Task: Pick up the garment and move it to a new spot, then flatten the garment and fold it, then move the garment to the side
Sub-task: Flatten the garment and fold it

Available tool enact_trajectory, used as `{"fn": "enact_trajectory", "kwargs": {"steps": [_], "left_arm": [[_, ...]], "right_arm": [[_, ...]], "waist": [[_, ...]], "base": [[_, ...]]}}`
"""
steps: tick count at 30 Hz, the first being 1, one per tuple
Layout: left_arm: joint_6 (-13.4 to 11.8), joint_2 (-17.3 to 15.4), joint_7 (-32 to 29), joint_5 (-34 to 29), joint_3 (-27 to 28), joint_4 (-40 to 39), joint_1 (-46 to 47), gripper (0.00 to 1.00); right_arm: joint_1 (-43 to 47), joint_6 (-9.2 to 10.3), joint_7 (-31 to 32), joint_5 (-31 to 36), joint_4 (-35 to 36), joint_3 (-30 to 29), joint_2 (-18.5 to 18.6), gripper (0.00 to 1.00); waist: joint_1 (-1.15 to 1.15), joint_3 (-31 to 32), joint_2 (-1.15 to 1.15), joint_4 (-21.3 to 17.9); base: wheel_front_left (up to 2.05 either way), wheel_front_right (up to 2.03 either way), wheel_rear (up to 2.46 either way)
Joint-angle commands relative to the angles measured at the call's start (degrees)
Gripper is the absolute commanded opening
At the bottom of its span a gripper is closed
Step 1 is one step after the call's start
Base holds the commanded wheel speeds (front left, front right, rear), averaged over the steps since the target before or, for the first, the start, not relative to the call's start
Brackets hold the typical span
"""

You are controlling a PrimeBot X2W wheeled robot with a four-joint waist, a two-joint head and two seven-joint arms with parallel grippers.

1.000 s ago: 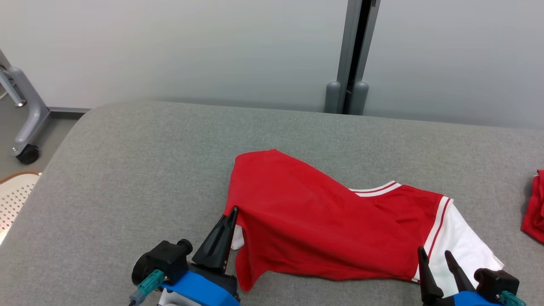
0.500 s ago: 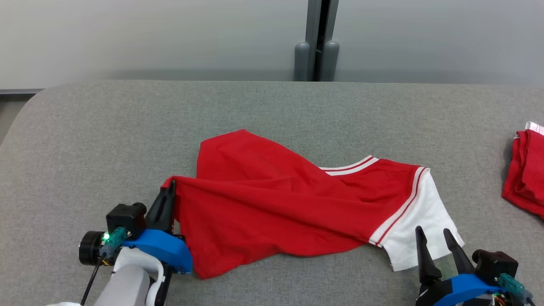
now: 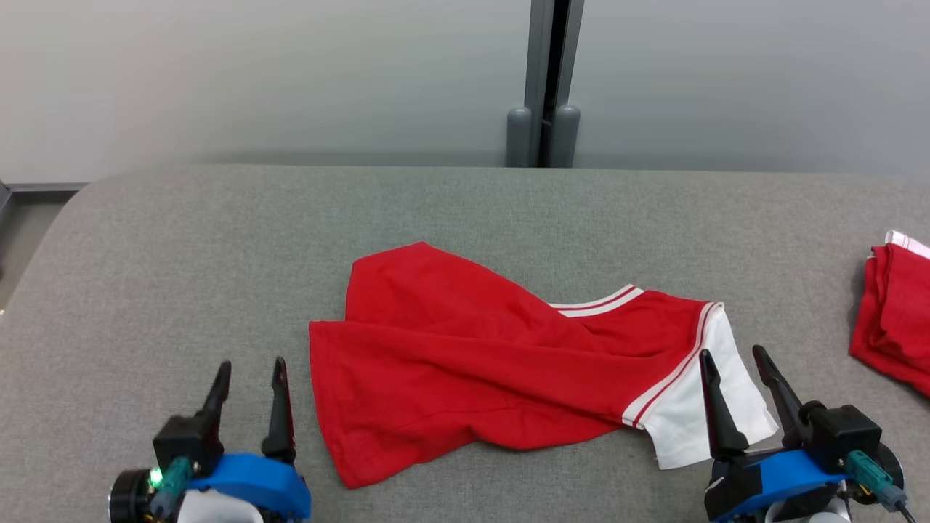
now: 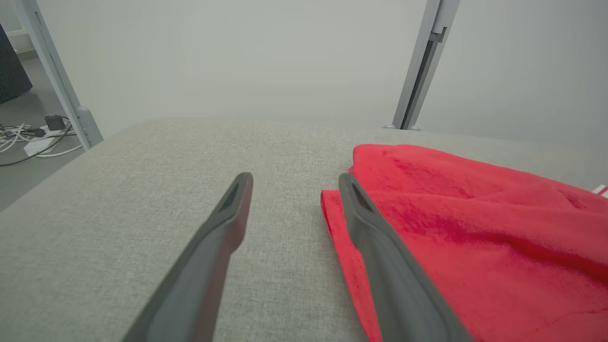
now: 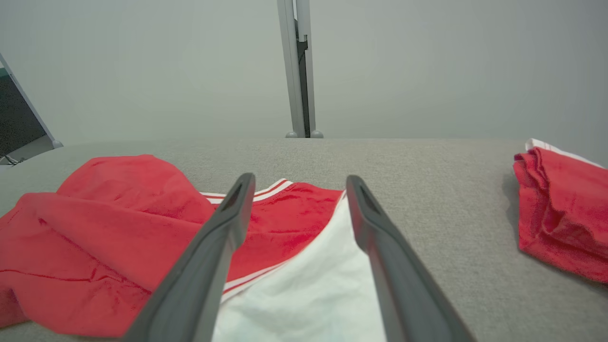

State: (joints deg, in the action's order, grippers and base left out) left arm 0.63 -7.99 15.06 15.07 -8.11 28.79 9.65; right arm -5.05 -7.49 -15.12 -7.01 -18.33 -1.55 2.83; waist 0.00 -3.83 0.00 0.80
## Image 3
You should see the red shirt white trim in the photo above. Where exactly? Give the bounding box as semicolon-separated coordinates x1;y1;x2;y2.
309;242;779;489

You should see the green camera connector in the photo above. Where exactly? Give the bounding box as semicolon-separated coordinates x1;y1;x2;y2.
843;450;909;514
148;456;194;518

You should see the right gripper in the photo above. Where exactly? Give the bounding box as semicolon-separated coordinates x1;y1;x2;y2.
699;345;906;507

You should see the red shorts white stripe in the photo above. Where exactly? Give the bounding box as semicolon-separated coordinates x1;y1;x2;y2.
849;230;930;397

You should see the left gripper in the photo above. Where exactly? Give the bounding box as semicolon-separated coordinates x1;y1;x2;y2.
109;357;297;523

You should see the green left camera connector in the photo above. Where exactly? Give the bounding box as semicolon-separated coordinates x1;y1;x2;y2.
148;456;194;518

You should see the grey metal partition post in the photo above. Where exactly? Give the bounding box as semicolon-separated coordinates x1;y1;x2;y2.
525;0;585;169

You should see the grey cylindrical post foot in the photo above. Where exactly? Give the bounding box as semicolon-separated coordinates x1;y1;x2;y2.
550;104;581;169
506;107;533;169

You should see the green right camera connector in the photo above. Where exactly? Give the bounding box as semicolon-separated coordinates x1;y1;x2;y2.
843;450;909;514

